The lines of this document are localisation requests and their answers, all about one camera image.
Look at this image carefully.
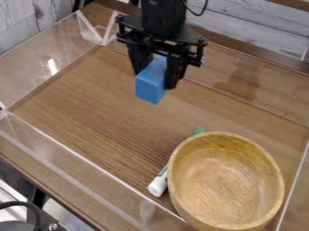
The blue rectangular block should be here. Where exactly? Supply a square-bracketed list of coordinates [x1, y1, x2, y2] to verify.
[136, 56, 168, 105]

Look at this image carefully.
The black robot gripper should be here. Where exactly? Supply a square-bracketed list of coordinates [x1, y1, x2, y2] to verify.
[117, 0, 208, 90]

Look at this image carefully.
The clear acrylic corner bracket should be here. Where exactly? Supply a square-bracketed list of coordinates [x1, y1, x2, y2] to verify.
[77, 11, 120, 47]

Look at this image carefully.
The black metal stand base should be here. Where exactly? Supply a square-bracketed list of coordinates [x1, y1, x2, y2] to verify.
[0, 207, 70, 231]

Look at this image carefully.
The black cable lower left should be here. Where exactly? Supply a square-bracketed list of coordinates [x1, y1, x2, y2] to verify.
[0, 201, 43, 226]

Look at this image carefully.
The brown wooden bowl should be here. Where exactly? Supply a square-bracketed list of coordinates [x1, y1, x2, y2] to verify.
[168, 132, 286, 231]

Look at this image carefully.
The white green-capped marker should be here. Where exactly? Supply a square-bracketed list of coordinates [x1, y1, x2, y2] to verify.
[148, 126, 208, 198]

